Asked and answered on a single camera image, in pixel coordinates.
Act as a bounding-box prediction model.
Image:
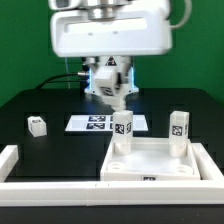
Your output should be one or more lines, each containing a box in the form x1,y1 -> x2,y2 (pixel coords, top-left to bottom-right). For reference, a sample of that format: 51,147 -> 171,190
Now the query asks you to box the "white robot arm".
48,0 -> 172,104

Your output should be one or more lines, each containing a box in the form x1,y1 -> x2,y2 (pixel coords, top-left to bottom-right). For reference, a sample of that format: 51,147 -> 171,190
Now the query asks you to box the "black cable on table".
35,71 -> 90,90

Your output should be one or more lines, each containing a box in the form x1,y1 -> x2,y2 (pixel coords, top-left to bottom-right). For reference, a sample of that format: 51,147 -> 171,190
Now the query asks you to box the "white square tabletop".
100,137 -> 200,181

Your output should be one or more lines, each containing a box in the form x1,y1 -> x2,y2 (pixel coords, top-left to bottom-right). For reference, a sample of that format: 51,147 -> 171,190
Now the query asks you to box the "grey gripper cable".
169,0 -> 193,30

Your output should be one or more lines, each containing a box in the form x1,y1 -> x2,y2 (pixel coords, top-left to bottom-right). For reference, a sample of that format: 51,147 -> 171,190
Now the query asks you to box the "AprilTag marker sheet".
65,115 -> 148,132

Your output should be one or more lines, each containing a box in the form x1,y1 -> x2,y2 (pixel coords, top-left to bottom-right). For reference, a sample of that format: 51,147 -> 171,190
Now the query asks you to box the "white U-shaped obstacle fence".
0,143 -> 224,207

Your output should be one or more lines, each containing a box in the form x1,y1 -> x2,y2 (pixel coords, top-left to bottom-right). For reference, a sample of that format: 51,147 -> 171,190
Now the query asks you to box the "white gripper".
49,0 -> 172,87

